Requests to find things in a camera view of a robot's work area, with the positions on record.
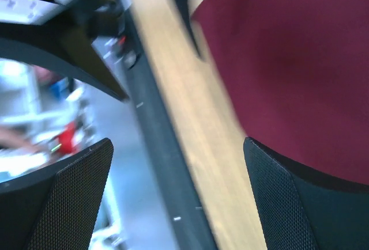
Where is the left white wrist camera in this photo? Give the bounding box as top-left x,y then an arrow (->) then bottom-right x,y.
1,0 -> 63,25

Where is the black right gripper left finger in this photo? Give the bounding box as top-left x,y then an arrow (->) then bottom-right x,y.
1,138 -> 113,250

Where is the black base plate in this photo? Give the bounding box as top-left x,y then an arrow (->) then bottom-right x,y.
120,0 -> 217,249

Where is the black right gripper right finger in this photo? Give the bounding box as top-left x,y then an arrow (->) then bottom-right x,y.
243,138 -> 368,250

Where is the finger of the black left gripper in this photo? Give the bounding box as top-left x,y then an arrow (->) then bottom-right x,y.
174,0 -> 204,61
1,22 -> 129,101

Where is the maroon t shirt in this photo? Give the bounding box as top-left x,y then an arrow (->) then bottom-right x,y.
190,0 -> 368,184

